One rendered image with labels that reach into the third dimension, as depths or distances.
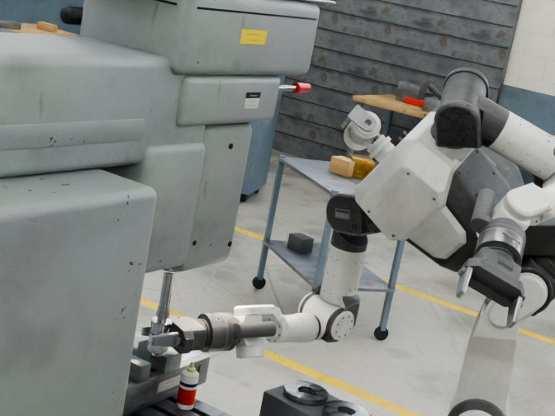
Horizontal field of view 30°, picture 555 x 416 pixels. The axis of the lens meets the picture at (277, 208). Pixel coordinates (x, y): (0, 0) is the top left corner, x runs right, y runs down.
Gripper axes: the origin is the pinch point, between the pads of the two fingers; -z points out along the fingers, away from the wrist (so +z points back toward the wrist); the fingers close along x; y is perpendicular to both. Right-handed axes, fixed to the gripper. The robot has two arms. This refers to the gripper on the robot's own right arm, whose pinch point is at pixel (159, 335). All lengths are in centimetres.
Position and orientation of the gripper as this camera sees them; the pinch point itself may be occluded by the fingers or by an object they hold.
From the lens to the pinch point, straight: 231.2
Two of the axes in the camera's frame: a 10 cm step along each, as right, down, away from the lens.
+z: 8.4, 0.2, 5.5
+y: -1.7, 9.6, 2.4
